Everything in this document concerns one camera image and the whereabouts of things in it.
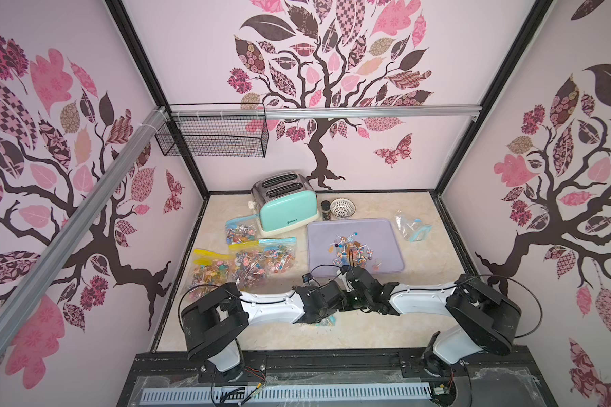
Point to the pile of candies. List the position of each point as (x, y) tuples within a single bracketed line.
[(350, 251)]

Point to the aluminium rail left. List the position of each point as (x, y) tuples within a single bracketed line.
[(22, 302)]

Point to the lavender plastic tray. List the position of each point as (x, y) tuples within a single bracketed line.
[(368, 243)]

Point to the aluminium rail back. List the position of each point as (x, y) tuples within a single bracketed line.
[(332, 113)]

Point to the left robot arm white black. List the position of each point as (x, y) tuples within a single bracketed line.
[(212, 323)]

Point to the candy bag near toaster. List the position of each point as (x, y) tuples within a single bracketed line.
[(241, 230)]

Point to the small dark spice jar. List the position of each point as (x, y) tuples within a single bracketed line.
[(326, 210)]

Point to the candy bag blue zip front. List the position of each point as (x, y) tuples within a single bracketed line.
[(412, 229)]

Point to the black wire basket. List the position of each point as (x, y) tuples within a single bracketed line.
[(238, 130)]

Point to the black base frame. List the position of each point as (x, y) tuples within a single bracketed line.
[(479, 380)]

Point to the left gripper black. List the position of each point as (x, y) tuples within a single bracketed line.
[(328, 313)]

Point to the aluminium rail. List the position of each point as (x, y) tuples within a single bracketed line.
[(332, 113), (22, 302)]

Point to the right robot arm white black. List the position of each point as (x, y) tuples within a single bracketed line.
[(485, 319)]

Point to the white sink strainer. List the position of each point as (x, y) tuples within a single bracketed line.
[(342, 208)]

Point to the mint green toaster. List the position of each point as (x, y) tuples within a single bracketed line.
[(284, 202)]

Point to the candy bag yellow zip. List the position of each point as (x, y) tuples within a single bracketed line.
[(208, 270), (249, 264)]

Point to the candy bag blue zip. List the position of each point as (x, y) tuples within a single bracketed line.
[(329, 321), (277, 255), (412, 229)]

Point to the white cable duct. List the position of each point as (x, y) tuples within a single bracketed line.
[(284, 395)]

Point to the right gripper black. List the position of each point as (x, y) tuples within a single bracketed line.
[(359, 290)]

